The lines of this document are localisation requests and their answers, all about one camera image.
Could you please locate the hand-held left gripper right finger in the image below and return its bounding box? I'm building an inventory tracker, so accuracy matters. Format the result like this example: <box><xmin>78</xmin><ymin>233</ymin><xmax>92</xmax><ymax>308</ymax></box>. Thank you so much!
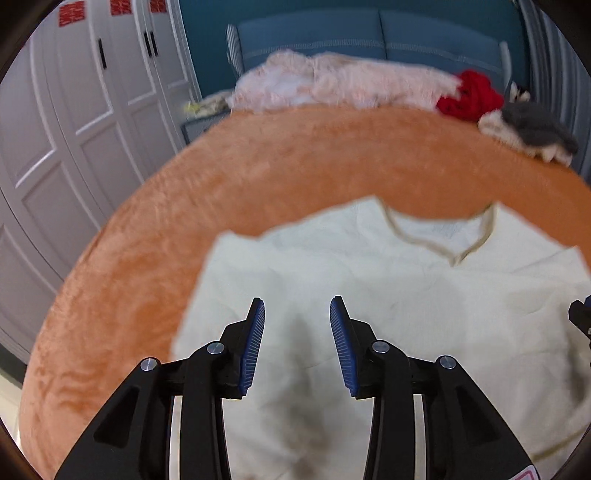
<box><xmin>329</xmin><ymin>295</ymin><xmax>539</xmax><ymax>480</ymax></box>

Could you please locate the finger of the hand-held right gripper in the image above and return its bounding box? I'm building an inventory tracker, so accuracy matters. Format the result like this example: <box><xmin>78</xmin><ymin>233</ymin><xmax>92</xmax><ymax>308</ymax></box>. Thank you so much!
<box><xmin>569</xmin><ymin>294</ymin><xmax>591</xmax><ymax>354</ymax></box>

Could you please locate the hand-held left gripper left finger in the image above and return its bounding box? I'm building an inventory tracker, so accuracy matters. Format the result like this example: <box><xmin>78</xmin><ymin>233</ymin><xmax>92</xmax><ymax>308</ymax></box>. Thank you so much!
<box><xmin>54</xmin><ymin>298</ymin><xmax>266</xmax><ymax>480</ymax></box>

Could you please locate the white quilted garment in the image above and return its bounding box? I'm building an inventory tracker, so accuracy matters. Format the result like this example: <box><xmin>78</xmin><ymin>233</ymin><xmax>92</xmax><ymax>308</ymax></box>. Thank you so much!
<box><xmin>172</xmin><ymin>196</ymin><xmax>591</xmax><ymax>480</ymax></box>

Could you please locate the orange plush blanket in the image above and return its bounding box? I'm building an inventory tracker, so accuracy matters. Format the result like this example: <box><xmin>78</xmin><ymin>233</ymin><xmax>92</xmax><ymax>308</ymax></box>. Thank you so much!
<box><xmin>18</xmin><ymin>104</ymin><xmax>591</xmax><ymax>480</ymax></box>

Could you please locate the grey knitted cloth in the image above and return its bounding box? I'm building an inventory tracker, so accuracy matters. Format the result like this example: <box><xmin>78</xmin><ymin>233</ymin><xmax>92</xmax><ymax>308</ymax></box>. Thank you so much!
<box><xmin>502</xmin><ymin>102</ymin><xmax>579</xmax><ymax>155</ymax></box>

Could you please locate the grey and cream garment pile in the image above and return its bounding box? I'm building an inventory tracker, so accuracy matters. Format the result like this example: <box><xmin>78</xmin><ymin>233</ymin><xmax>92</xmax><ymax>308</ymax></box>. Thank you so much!
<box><xmin>478</xmin><ymin>111</ymin><xmax>573</xmax><ymax>164</ymax></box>

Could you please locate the black and white cloth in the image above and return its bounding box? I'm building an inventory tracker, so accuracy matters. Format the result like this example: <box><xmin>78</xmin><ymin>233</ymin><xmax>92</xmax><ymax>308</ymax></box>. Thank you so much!
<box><xmin>508</xmin><ymin>80</ymin><xmax>533</xmax><ymax>103</ymax></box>

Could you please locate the yellowish cloth bundle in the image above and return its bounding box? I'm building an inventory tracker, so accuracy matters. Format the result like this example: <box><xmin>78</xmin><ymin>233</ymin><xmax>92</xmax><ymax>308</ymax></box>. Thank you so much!
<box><xmin>184</xmin><ymin>91</ymin><xmax>232</xmax><ymax>119</ymax></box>

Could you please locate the red cloth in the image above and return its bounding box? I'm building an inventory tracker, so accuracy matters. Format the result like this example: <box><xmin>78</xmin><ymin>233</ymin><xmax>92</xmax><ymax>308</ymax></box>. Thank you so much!
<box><xmin>436</xmin><ymin>69</ymin><xmax>505</xmax><ymax>123</ymax></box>

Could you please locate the grey pleated curtain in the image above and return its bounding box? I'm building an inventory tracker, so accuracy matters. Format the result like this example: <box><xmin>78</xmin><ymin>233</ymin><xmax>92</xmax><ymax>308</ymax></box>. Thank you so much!
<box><xmin>519</xmin><ymin>0</ymin><xmax>591</xmax><ymax>178</ymax></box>

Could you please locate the pink lace cloth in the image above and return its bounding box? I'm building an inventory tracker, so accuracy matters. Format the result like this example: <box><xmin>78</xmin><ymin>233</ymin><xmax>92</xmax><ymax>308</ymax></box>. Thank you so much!
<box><xmin>229</xmin><ymin>51</ymin><xmax>462</xmax><ymax>114</ymax></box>

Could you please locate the blue padded headboard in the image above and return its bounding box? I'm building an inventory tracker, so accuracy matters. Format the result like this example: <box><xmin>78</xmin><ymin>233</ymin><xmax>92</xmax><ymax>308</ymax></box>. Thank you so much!
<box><xmin>225</xmin><ymin>8</ymin><xmax>511</xmax><ymax>79</ymax></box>

